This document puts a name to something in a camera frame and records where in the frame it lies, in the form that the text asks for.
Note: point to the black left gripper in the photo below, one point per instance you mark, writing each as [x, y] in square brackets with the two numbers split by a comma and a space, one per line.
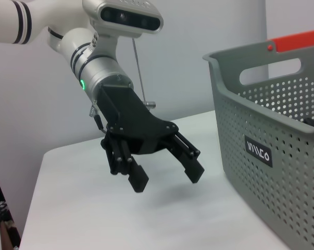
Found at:
[136, 117]

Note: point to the grey perforated storage basket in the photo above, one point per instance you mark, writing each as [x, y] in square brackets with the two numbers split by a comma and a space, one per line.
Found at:
[263, 156]

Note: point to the silver left gripper bolt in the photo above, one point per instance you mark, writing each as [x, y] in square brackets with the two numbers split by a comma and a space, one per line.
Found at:
[150, 104]

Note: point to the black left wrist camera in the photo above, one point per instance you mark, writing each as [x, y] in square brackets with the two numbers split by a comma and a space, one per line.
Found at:
[132, 17]

